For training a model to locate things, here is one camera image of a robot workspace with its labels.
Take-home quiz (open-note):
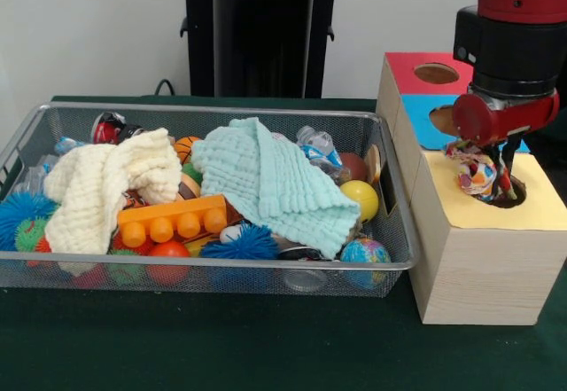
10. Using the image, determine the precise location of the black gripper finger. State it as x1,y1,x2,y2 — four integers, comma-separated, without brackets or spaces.
504,137,518,179
488,144,505,188

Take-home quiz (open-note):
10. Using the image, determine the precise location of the globe print ball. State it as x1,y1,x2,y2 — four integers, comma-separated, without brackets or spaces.
339,237,392,289

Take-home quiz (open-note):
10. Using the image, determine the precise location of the orange red ball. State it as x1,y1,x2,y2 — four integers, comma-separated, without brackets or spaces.
146,240,192,286

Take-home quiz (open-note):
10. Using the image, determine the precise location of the black cable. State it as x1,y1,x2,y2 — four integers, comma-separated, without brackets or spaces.
153,78,179,97

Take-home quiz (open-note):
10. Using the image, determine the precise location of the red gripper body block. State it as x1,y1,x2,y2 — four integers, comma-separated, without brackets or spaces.
451,91,560,147

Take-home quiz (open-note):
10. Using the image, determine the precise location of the yellow plastic ball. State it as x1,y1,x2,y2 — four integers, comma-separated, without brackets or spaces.
339,180,381,223

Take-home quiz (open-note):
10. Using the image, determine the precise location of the shallow metal mesh bin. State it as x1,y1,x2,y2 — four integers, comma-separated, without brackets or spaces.
0,101,421,298

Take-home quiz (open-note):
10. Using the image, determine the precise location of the orange toy building brick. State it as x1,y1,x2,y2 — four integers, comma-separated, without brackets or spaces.
117,193,229,249

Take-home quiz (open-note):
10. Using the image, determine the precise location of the colourful patterned cloth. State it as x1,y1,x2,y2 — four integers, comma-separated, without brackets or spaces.
445,139,518,202

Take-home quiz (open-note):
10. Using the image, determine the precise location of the blue spiky rubber ball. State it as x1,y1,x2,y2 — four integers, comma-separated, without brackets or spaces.
0,192,59,253
199,223,280,261

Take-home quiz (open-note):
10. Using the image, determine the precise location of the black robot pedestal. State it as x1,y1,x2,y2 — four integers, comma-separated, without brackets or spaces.
170,0,358,98

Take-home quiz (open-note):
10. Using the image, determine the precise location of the cream waffle cloth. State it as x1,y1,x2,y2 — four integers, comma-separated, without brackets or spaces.
43,127,183,255

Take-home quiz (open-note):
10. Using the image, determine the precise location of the mint waffle cloth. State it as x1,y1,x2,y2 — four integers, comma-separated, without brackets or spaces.
190,117,361,261

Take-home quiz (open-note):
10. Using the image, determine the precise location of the crushed bottle with blue label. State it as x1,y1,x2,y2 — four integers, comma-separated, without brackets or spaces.
295,125,351,184

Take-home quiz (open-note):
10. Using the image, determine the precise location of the dark green tablecloth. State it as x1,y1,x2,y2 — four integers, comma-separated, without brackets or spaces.
0,94,567,391

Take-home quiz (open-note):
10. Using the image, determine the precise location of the wooden box with three holes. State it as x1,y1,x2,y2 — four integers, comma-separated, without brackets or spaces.
375,51,567,326

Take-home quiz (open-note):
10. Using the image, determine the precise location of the mini basketball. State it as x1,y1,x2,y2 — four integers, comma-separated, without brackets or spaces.
172,136,204,166

